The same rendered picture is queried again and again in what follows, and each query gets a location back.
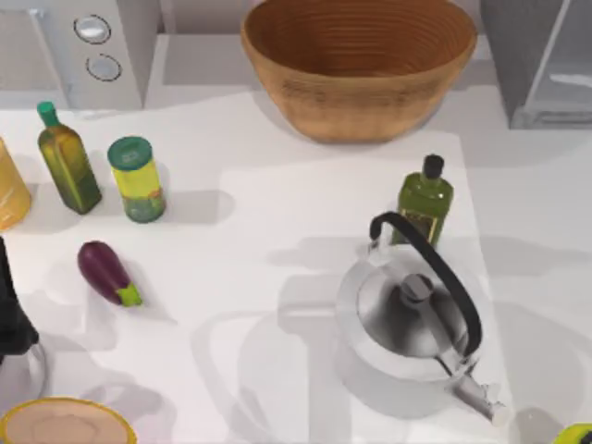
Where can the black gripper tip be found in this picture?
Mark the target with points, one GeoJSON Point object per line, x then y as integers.
{"type": "Point", "coordinates": [11, 314]}

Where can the pale microwave oven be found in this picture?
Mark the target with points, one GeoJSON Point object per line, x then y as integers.
{"type": "Point", "coordinates": [69, 51]}

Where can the yellow-rimmed bowl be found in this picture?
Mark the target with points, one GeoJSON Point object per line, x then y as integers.
{"type": "Point", "coordinates": [65, 423]}

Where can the microwave knob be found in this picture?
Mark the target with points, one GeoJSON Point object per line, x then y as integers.
{"type": "Point", "coordinates": [92, 28]}
{"type": "Point", "coordinates": [103, 67]}

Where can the brown woven basket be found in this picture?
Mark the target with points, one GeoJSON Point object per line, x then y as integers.
{"type": "Point", "coordinates": [358, 69]}

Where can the purple eggplant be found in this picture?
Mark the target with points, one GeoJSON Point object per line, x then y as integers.
{"type": "Point", "coordinates": [104, 273]}

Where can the green-capped olive oil bottle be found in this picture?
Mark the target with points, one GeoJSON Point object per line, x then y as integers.
{"type": "Point", "coordinates": [69, 162]}

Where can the black-capped green bottle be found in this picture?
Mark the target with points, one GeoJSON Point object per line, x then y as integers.
{"type": "Point", "coordinates": [423, 203]}

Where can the yellow-green round object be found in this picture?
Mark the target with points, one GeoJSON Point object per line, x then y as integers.
{"type": "Point", "coordinates": [577, 435]}

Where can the green-lidded yellow jar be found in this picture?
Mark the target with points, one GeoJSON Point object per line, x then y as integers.
{"type": "Point", "coordinates": [137, 182]}

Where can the clear glass vessel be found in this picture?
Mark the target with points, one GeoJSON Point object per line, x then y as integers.
{"type": "Point", "coordinates": [28, 374]}

